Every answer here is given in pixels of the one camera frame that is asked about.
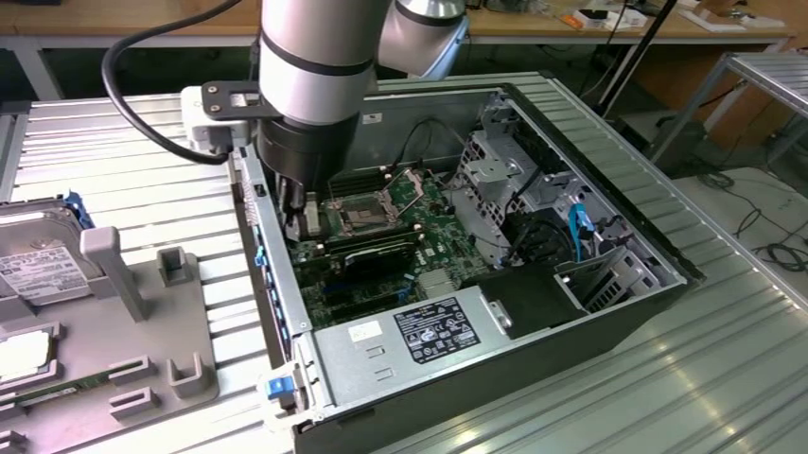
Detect grey plastic parts rack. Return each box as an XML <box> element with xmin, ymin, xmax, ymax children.
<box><xmin>0</xmin><ymin>225</ymin><xmax>220</xmax><ymax>454</ymax></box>

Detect CPU socket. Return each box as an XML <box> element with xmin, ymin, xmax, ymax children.
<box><xmin>319</xmin><ymin>188</ymin><xmax>406</xmax><ymax>238</ymax></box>

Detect aluminium frame table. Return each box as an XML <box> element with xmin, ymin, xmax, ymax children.
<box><xmin>643</xmin><ymin>49</ymin><xmax>808</xmax><ymax>167</ymax></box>

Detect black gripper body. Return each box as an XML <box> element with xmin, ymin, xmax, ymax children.
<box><xmin>255</xmin><ymin>112</ymin><xmax>363</xmax><ymax>191</ymax></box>

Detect green motherboard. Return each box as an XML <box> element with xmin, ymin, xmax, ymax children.
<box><xmin>289</xmin><ymin>165</ymin><xmax>496</xmax><ymax>332</ymax></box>

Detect perforated metal drive cage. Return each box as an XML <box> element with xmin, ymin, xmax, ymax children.
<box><xmin>452</xmin><ymin>91</ymin><xmax>573</xmax><ymax>248</ymax></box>

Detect silver power supply unit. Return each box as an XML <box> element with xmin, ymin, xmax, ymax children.
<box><xmin>311</xmin><ymin>283</ymin><xmax>514</xmax><ymax>409</ymax></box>

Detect open metal socket cover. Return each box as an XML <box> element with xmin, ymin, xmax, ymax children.
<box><xmin>377</xmin><ymin>166</ymin><xmax>429</xmax><ymax>215</ymax></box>

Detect long wooden desk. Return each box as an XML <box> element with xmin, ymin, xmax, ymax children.
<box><xmin>0</xmin><ymin>0</ymin><xmax>797</xmax><ymax>49</ymax></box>

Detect silver chipset heat sink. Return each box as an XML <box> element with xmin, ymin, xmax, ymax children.
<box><xmin>414</xmin><ymin>271</ymin><xmax>461</xmax><ymax>293</ymax></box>

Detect green loose RAM stick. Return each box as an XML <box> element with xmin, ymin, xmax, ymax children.
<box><xmin>0</xmin><ymin>371</ymin><xmax>116</xmax><ymax>409</ymax></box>

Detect blue disk wire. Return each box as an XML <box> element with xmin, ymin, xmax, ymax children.
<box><xmin>565</xmin><ymin>201</ymin><xmax>600</xmax><ymax>267</ymax></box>

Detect silver CPU chip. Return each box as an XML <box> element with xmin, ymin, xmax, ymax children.
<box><xmin>0</xmin><ymin>330</ymin><xmax>54</xmax><ymax>385</ymax></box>

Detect metal disk bay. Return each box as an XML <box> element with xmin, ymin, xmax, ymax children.
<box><xmin>553</xmin><ymin>244</ymin><xmax>659</xmax><ymax>317</ymax></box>

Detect black box under frame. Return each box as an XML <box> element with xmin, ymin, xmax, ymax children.
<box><xmin>613</xmin><ymin>111</ymin><xmax>709</xmax><ymax>167</ymax></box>

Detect orange and white box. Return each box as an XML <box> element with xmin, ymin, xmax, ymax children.
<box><xmin>558</xmin><ymin>8</ymin><xmax>651</xmax><ymax>33</ymax></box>

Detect black and silver PC case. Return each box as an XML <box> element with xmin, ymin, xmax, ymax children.
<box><xmin>218</xmin><ymin>82</ymin><xmax>707</xmax><ymax>454</ymax></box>

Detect installed black RAM stick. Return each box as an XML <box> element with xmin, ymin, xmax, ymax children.
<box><xmin>322</xmin><ymin>226</ymin><xmax>426</xmax><ymax>259</ymax></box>

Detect flat white box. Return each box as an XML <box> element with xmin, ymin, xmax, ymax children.
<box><xmin>677</xmin><ymin>3</ymin><xmax>751</xmax><ymax>33</ymax></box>

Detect hard disk with blue carrier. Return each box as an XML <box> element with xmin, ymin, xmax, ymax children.
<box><xmin>0</xmin><ymin>190</ymin><xmax>98</xmax><ymax>309</ymax></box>

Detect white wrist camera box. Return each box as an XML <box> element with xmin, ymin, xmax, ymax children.
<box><xmin>179</xmin><ymin>80</ymin><xmax>286</xmax><ymax>153</ymax></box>

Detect blue case side latch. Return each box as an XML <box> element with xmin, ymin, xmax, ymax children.
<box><xmin>266</xmin><ymin>376</ymin><xmax>297</xmax><ymax>404</ymax></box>

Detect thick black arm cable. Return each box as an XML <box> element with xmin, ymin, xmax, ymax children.
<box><xmin>100</xmin><ymin>3</ymin><xmax>267</xmax><ymax>166</ymax></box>

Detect black plastic air shroud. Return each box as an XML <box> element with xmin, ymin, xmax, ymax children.
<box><xmin>474</xmin><ymin>263</ymin><xmax>589</xmax><ymax>341</ymax></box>

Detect black slanted pole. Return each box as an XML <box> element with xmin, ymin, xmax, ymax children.
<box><xmin>597</xmin><ymin>0</ymin><xmax>679</xmax><ymax>115</ymax></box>

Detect black floor cables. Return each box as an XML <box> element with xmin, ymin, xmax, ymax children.
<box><xmin>693</xmin><ymin>167</ymin><xmax>808</xmax><ymax>276</ymax></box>

